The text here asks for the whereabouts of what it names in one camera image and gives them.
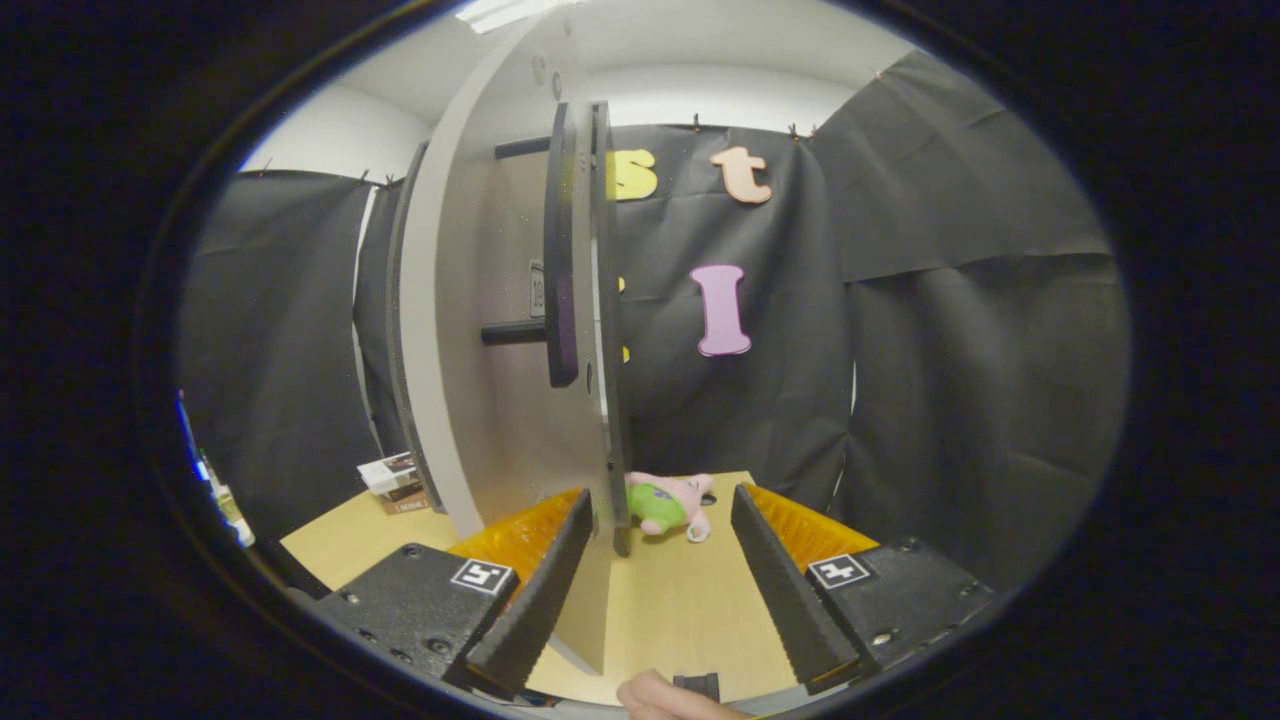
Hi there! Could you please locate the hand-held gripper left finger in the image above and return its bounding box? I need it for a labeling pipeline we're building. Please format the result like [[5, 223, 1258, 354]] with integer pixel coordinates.
[[305, 487, 594, 701]]

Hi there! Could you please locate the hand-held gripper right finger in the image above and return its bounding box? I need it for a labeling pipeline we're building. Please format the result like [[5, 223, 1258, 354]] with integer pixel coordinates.
[[730, 483, 996, 696]]

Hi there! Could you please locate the light grey shoe cabinet door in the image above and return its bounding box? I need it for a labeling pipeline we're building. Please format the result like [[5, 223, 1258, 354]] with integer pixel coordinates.
[[398, 15, 633, 673]]

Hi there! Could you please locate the grey shoe cabinet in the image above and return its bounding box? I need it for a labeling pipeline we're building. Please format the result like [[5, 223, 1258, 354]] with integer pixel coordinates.
[[385, 140, 446, 513]]

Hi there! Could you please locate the black door handle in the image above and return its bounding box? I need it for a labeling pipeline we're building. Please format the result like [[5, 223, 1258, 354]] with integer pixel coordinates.
[[482, 100, 581, 389]]

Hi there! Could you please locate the pink green plush toy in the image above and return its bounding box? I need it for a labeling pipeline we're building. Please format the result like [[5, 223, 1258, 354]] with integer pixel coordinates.
[[625, 470, 716, 543]]

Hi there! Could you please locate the black backdrop cloth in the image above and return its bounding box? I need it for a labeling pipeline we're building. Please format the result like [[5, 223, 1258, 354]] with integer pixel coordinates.
[[178, 50, 1131, 591]]

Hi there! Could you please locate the long ceiling light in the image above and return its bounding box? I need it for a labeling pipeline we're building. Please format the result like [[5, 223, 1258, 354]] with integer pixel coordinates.
[[455, 0, 581, 36]]

